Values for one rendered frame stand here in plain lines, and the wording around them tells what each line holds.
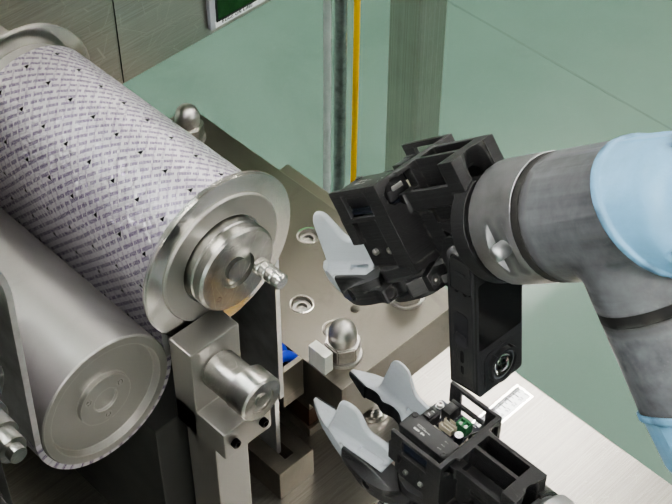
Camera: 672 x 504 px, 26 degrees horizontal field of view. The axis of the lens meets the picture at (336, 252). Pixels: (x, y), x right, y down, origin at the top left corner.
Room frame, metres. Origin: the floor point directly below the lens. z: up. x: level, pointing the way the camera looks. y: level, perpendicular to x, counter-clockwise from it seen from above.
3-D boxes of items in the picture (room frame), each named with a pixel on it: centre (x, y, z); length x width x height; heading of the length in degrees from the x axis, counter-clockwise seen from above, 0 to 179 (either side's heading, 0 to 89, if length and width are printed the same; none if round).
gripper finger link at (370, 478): (0.69, -0.04, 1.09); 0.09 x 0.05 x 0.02; 53
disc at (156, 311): (0.78, 0.09, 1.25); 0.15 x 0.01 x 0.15; 134
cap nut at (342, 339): (0.87, -0.01, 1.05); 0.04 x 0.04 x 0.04
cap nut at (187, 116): (1.17, 0.16, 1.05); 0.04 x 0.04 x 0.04
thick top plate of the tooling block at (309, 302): (1.03, 0.08, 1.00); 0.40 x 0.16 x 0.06; 44
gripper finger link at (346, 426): (0.73, -0.01, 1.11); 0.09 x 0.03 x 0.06; 53
